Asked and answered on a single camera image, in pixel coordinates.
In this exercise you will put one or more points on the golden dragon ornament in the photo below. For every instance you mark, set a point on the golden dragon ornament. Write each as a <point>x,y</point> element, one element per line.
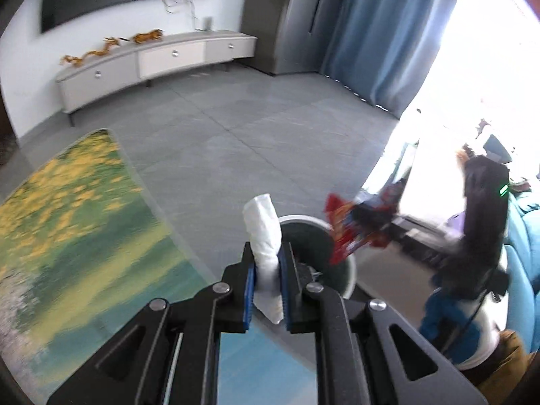
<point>90,55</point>

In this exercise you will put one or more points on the black boxy object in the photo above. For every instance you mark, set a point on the black boxy object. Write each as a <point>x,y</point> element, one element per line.
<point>498,148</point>

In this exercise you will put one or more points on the blue curtain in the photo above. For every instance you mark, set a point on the blue curtain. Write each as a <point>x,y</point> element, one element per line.
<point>388,33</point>

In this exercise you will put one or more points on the dark grey refrigerator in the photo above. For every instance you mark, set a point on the dark grey refrigerator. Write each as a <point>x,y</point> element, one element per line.
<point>291,17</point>

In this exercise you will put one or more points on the teal sofa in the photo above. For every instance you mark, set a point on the teal sofa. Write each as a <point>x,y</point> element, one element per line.
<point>523,253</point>

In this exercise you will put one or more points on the brown fluffy item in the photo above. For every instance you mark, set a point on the brown fluffy item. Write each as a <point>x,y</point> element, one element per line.
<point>464,155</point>

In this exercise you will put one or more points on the person's mustard trouser leg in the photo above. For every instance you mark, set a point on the person's mustard trouser leg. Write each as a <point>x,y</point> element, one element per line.
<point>506,367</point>

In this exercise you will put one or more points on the red snack packet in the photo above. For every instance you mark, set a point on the red snack packet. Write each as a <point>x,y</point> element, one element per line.
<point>346,232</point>

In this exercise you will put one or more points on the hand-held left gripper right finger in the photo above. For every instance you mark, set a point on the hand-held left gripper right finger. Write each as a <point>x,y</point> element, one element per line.
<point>286,293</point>

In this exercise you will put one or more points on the long white TV cabinet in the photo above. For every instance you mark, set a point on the long white TV cabinet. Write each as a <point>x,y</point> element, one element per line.
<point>168,57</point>

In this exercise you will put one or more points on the white round trash bin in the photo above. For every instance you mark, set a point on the white round trash bin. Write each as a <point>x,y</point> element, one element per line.
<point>320,244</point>

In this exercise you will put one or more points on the golden tiger ornament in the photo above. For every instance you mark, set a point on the golden tiger ornament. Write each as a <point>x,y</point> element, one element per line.
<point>147,36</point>

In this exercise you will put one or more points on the white tissue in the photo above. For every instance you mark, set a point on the white tissue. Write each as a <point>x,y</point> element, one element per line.
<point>263,236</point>

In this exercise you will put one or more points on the white coffee table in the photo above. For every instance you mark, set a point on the white coffee table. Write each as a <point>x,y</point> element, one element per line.
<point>434,185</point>

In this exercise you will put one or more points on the green yellow patterned rug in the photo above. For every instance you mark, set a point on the green yellow patterned rug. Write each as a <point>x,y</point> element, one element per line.
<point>76,228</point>

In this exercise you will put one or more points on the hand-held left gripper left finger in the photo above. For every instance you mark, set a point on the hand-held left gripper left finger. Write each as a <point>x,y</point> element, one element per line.
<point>249,293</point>

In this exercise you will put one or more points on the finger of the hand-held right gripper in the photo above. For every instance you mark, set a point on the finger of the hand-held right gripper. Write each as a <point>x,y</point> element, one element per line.
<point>422,247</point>
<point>379,217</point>

